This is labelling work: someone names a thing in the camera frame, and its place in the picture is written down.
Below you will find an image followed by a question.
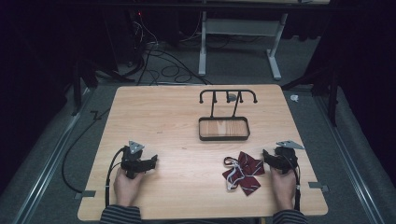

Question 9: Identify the silver floor rail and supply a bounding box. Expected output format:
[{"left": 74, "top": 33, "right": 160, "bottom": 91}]
[
  {"left": 313, "top": 95, "right": 388, "bottom": 224},
  {"left": 11, "top": 88, "right": 95, "bottom": 224}
]

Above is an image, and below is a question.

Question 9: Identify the black metal stand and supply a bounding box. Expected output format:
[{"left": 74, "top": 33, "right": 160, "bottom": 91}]
[
  {"left": 280, "top": 59, "right": 341, "bottom": 128},
  {"left": 70, "top": 59, "right": 135, "bottom": 117}
]

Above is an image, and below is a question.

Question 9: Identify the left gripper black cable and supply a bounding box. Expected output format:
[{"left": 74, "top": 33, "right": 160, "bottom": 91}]
[{"left": 105, "top": 147, "right": 126, "bottom": 208}]

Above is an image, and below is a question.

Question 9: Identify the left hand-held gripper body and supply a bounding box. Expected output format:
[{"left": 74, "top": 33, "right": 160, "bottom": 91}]
[{"left": 120, "top": 140, "right": 148, "bottom": 180}]

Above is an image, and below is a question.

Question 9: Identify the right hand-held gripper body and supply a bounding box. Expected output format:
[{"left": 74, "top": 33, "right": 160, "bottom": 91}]
[{"left": 273, "top": 139, "right": 305, "bottom": 175}]

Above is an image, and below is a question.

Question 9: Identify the dark red striped bow tie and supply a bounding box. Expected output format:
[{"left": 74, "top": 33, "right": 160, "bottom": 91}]
[{"left": 221, "top": 150, "right": 266, "bottom": 197}]

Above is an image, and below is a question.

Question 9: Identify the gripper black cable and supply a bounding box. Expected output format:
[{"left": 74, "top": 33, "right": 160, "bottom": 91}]
[
  {"left": 105, "top": 147, "right": 126, "bottom": 208},
  {"left": 289, "top": 155, "right": 302, "bottom": 213}
]

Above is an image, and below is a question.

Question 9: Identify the white metal desk frame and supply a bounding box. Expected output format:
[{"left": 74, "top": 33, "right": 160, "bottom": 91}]
[{"left": 197, "top": 10, "right": 290, "bottom": 81}]

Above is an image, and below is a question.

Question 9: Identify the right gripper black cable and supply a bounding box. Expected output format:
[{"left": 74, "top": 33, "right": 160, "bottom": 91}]
[{"left": 289, "top": 155, "right": 302, "bottom": 213}]

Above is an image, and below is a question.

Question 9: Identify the person's left hand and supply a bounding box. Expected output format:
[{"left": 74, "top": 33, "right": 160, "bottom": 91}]
[{"left": 113, "top": 169, "right": 146, "bottom": 208}]

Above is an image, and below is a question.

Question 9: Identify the long black floor cable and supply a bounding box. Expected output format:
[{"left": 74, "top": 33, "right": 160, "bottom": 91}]
[{"left": 61, "top": 106, "right": 112, "bottom": 194}]

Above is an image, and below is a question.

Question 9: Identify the grey tape strip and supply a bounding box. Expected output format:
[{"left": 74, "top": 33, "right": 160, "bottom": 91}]
[
  {"left": 307, "top": 181, "right": 330, "bottom": 193},
  {"left": 74, "top": 189, "right": 97, "bottom": 201}
]

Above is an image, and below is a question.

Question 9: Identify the black hook rack with tray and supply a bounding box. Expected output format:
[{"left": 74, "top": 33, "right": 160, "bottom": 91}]
[{"left": 197, "top": 89, "right": 259, "bottom": 142}]

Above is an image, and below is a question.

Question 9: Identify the tangle of black floor cables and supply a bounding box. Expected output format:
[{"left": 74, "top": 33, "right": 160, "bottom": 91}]
[{"left": 125, "top": 10, "right": 213, "bottom": 87}]

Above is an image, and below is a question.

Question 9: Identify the person's right hand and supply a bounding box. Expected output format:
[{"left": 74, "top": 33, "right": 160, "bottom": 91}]
[{"left": 269, "top": 165, "right": 297, "bottom": 212}]

